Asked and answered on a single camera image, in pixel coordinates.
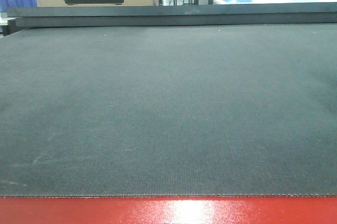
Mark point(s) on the dark grey conveyor belt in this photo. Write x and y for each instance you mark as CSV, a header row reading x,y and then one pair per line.
x,y
245,110

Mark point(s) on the red conveyor front edge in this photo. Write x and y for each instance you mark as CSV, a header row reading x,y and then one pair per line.
x,y
169,210

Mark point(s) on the black conveyor side rail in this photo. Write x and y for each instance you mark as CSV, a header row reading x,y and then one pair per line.
x,y
186,15

